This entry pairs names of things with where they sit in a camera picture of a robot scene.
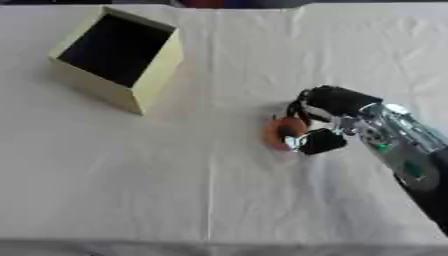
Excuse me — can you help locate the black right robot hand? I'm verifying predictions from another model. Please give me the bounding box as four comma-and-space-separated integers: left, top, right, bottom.
281, 84, 385, 156

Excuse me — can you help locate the orange toy fruit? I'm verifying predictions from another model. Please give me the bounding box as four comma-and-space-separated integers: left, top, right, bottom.
260, 115, 310, 152

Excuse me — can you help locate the tan cardboard box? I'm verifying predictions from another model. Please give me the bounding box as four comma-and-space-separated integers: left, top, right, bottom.
47, 6, 186, 117

